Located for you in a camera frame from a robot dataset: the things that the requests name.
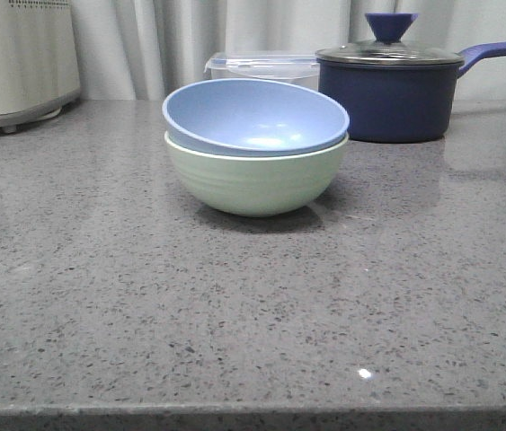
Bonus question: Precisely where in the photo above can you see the light green bowl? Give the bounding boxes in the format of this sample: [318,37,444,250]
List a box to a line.
[164,134,349,217]

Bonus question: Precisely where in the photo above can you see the light blue bowl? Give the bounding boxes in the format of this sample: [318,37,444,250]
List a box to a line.
[162,78,350,157]

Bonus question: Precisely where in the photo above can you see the clear plastic food container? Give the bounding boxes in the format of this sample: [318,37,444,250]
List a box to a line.
[204,50,319,91]

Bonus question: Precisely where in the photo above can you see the dark blue saucepan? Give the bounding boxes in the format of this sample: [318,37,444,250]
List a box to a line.
[315,40,506,145]

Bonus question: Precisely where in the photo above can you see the grey curtain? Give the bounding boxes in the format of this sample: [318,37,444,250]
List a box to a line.
[72,1,506,100]

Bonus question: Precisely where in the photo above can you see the white countertop appliance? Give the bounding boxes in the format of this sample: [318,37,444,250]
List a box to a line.
[0,0,81,133]

